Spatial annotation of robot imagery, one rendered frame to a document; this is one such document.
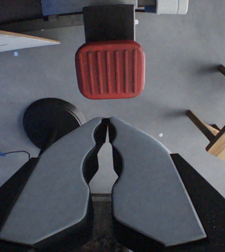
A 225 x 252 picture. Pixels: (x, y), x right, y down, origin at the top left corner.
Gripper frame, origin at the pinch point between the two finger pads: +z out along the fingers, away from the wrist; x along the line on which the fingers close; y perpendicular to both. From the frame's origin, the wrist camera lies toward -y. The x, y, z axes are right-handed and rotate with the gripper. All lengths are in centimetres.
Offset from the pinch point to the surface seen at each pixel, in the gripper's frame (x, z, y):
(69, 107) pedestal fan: -25, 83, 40
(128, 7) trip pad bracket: 2.4, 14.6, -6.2
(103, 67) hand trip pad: -0.6, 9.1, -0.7
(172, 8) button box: 9.7, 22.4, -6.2
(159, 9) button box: 7.6, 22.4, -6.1
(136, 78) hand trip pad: 2.6, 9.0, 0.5
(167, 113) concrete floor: 28, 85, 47
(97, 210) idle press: -17, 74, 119
